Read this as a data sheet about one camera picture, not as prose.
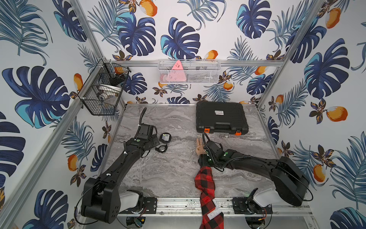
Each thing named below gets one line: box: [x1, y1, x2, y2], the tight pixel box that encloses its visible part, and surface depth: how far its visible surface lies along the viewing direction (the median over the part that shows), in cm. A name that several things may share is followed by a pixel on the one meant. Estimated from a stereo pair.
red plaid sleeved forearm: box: [193, 166, 224, 229], surface depth 75 cm
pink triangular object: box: [168, 60, 187, 83], surface depth 92 cm
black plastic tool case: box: [195, 101, 250, 136], surface depth 108 cm
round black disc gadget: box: [159, 132, 172, 144], surface depth 102 cm
